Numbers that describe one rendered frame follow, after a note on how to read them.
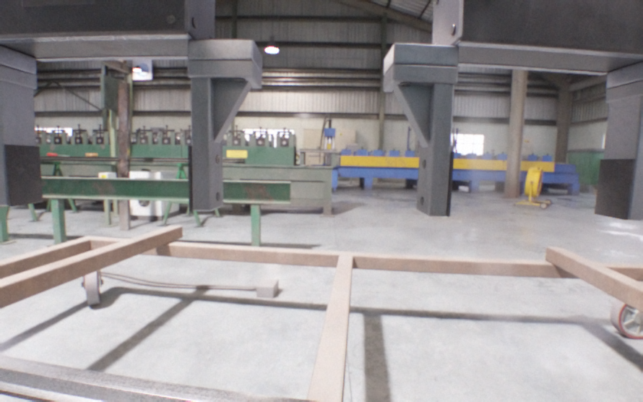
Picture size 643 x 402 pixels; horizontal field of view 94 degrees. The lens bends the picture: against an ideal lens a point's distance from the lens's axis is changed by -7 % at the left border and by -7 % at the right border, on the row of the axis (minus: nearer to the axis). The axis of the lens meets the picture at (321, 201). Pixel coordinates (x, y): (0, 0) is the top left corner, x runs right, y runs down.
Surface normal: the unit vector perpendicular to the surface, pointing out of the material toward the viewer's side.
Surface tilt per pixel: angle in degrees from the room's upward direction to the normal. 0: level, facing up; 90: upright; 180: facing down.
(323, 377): 0
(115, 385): 0
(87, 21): 90
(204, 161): 90
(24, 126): 90
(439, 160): 90
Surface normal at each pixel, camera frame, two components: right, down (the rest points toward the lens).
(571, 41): 0.00, 0.12
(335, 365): 0.02, -0.99
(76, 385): -0.11, -0.15
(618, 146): -1.00, -0.02
